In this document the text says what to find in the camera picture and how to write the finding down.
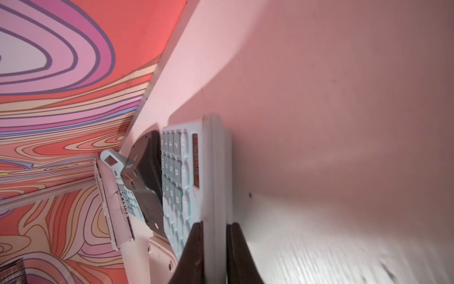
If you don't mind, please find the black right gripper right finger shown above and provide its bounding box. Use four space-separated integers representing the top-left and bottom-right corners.
227 222 264 284

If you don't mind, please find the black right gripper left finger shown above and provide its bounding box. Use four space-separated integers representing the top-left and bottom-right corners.
168 222 205 284

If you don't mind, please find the teal calculator with display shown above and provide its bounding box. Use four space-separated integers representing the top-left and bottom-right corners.
161 114 232 284

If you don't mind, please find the teal calculator at back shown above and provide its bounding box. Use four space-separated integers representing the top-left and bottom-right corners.
100 149 145 222

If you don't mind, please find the design weekly magazine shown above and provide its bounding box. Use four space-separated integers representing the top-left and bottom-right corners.
94 159 135 250

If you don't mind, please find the black wire side basket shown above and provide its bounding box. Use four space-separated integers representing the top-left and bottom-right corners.
0 259 28 284

